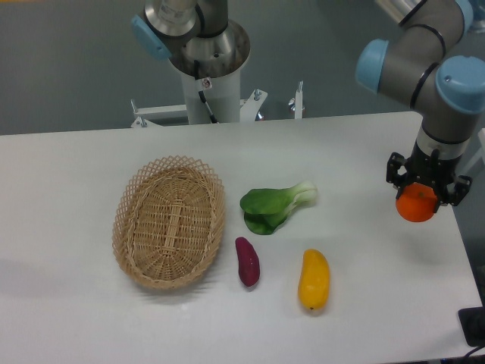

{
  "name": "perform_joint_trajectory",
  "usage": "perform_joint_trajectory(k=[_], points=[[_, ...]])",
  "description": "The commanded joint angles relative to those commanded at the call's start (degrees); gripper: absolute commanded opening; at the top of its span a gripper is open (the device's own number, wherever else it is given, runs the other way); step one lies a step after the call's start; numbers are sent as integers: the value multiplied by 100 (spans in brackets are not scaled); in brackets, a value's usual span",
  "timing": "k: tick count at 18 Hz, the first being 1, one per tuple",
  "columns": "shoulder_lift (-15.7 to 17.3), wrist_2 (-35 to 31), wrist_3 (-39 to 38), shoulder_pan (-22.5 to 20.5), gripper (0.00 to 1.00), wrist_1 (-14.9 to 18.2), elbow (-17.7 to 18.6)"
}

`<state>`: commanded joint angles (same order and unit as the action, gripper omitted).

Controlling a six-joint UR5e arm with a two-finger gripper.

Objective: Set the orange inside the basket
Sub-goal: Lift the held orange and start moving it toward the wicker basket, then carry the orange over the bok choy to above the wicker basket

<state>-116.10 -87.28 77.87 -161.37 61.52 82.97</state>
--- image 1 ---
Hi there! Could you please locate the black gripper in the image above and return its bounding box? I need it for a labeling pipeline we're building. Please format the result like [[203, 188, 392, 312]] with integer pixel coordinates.
[[386, 143, 472, 212]]

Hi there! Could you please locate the orange fruit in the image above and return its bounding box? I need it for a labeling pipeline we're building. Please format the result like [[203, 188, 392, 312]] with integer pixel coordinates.
[[396, 183, 437, 223]]

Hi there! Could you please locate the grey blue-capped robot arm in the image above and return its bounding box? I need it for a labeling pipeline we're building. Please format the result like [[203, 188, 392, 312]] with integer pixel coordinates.
[[131, 1, 484, 217]]

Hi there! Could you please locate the woven wicker basket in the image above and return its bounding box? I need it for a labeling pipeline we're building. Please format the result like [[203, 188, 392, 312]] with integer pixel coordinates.
[[112, 155, 225, 290]]

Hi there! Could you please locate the yellow mango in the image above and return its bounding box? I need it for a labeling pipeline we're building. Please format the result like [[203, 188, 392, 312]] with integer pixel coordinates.
[[298, 249, 331, 310]]

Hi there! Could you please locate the black device at table edge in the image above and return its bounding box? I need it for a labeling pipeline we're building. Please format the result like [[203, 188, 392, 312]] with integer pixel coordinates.
[[458, 307, 484, 347]]

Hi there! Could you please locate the green bok choy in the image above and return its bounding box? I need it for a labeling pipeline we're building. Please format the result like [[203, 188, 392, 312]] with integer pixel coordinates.
[[239, 181, 318, 235]]

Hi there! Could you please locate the purple sweet potato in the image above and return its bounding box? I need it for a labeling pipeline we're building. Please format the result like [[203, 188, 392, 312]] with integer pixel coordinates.
[[235, 237, 261, 287]]

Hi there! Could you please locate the white frame at right edge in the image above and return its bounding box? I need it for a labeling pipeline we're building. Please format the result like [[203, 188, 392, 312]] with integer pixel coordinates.
[[460, 128, 485, 177]]

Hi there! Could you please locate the white pedestal base frame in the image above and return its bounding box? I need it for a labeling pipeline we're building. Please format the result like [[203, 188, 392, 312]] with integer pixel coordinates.
[[131, 80, 305, 127]]

